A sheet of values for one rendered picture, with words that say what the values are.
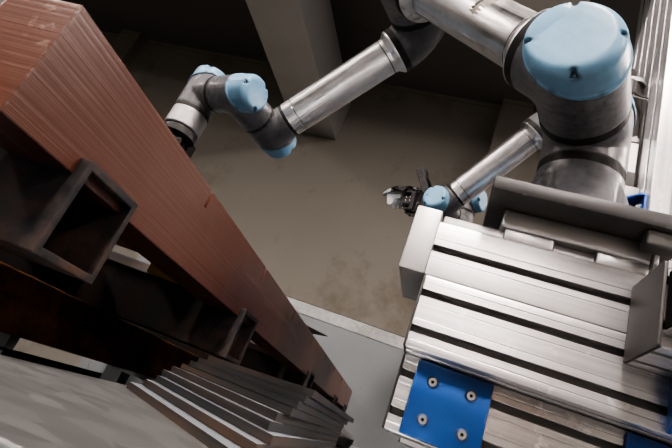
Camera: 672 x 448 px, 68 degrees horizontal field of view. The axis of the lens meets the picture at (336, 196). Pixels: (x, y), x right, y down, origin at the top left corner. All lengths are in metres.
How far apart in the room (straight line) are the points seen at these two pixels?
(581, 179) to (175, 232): 0.52
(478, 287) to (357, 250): 4.01
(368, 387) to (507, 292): 1.20
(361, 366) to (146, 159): 1.53
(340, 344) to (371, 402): 0.21
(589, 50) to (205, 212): 0.47
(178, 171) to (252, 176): 4.89
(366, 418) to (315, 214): 3.27
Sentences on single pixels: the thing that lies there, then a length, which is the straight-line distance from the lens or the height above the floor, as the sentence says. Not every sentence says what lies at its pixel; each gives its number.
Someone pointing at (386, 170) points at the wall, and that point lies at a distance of 4.97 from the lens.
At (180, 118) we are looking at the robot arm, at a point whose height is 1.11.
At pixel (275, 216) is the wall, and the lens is 4.93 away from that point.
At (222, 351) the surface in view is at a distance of 0.52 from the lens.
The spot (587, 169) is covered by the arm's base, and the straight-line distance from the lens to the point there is 0.73.
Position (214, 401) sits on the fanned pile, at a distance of 0.31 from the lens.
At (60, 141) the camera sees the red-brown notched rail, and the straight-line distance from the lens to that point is 0.26.
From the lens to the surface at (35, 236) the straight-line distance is 0.27.
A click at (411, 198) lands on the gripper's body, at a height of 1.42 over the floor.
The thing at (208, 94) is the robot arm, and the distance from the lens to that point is 1.03.
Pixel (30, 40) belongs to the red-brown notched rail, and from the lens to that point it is 0.26.
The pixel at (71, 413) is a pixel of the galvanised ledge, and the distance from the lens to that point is 0.19.
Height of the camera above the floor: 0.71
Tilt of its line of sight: 23 degrees up
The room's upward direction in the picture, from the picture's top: 22 degrees clockwise
